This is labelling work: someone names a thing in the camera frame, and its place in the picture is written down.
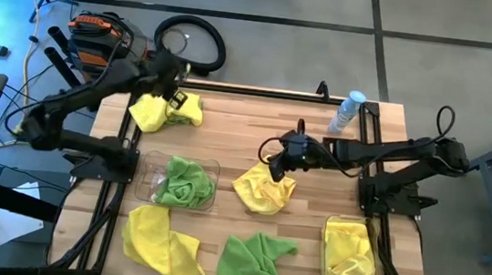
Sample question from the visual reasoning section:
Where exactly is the black metal beam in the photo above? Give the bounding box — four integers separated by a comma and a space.
0, 174, 63, 224

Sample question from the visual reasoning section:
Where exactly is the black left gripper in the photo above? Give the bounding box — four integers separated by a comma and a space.
142, 46, 194, 112

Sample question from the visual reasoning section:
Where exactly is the black vacuum wand tube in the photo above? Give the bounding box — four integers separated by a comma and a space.
39, 46, 100, 95
43, 25, 87, 71

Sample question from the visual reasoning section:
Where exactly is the clear plastic basket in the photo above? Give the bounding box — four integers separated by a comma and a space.
316, 211, 396, 275
132, 148, 222, 213

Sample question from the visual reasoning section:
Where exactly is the black clamp mount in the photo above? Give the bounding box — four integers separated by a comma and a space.
314, 79, 333, 102

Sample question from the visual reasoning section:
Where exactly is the black vacuum hose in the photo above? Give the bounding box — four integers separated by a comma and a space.
149, 11, 231, 80

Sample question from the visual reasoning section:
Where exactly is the black aluminium table frame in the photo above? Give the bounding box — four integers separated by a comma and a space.
46, 66, 450, 275

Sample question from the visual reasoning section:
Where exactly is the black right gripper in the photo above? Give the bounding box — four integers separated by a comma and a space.
266, 127, 327, 188

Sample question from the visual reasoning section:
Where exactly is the white blue-capped spray bottle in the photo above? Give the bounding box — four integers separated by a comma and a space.
326, 87, 368, 138

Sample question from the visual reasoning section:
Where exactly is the orange black shop vacuum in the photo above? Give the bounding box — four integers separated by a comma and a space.
60, 7, 166, 106

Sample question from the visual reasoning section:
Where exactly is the white paper sheet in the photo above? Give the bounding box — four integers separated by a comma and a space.
0, 178, 50, 250

